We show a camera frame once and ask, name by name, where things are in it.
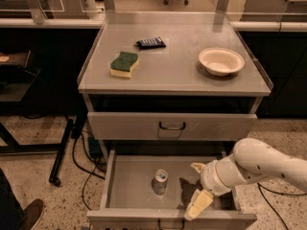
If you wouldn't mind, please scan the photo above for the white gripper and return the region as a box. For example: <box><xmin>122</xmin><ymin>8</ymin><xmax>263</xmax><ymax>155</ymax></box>
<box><xmin>184</xmin><ymin>160</ymin><xmax>231</xmax><ymax>220</ymax></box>

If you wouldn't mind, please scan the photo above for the silver redbull can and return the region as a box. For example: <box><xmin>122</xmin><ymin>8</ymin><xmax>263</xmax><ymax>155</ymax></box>
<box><xmin>152</xmin><ymin>169</ymin><xmax>168</xmax><ymax>196</ymax></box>

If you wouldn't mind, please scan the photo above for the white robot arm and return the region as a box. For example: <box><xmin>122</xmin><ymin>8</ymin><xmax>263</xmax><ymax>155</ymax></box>
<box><xmin>184</xmin><ymin>138</ymin><xmax>307</xmax><ymax>220</ymax></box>

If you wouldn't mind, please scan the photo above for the open middle drawer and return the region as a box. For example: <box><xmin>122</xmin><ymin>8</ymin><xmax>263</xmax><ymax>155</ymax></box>
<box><xmin>87</xmin><ymin>150</ymin><xmax>257</xmax><ymax>230</ymax></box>

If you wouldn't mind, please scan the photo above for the grey metal drawer cabinet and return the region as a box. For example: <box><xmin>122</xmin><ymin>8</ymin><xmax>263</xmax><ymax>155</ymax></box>
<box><xmin>77</xmin><ymin>0</ymin><xmax>274</xmax><ymax>230</ymax></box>

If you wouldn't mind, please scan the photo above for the closed upper drawer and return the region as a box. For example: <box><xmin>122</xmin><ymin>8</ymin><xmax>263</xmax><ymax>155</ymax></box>
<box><xmin>87</xmin><ymin>112</ymin><xmax>257</xmax><ymax>141</ymax></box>

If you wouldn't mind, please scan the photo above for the white paper bowl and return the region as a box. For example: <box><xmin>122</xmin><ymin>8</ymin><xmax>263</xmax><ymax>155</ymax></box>
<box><xmin>199</xmin><ymin>48</ymin><xmax>245</xmax><ymax>77</ymax></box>

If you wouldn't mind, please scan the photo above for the green yellow sponge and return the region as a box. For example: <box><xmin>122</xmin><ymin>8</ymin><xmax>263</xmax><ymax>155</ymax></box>
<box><xmin>110</xmin><ymin>52</ymin><xmax>139</xmax><ymax>79</ymax></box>

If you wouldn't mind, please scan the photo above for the dark blue snack packet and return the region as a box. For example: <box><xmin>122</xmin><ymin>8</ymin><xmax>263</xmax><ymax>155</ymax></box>
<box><xmin>136</xmin><ymin>37</ymin><xmax>166</xmax><ymax>49</ymax></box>

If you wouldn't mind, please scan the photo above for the brown shoe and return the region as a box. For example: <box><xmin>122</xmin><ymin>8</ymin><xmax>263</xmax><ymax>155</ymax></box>
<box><xmin>17</xmin><ymin>198</ymin><xmax>44</xmax><ymax>230</ymax></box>

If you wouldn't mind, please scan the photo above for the black table leg stand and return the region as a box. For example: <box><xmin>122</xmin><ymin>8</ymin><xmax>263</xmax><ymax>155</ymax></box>
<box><xmin>0</xmin><ymin>119</ymin><xmax>73</xmax><ymax>187</ymax></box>

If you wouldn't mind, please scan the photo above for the dark side table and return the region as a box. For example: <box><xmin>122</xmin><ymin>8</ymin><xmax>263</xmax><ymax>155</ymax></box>
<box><xmin>0</xmin><ymin>51</ymin><xmax>40</xmax><ymax>103</ymax></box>

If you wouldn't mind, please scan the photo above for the black floor cable right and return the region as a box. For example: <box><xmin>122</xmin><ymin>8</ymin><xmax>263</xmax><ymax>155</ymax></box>
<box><xmin>257</xmin><ymin>182</ymin><xmax>307</xmax><ymax>230</ymax></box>

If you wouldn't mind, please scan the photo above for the black floor cable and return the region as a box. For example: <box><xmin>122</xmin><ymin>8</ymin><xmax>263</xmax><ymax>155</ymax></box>
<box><xmin>257</xmin><ymin>182</ymin><xmax>307</xmax><ymax>230</ymax></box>
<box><xmin>71</xmin><ymin>130</ymin><xmax>107</xmax><ymax>211</ymax></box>

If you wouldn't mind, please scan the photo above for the black floor cable left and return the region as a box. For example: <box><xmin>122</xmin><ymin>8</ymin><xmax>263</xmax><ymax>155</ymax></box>
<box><xmin>71</xmin><ymin>130</ymin><xmax>107</xmax><ymax>211</ymax></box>

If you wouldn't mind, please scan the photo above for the white horizontal rail pipe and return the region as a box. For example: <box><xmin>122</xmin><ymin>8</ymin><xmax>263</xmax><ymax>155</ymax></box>
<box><xmin>0</xmin><ymin>18</ymin><xmax>307</xmax><ymax>33</ymax></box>

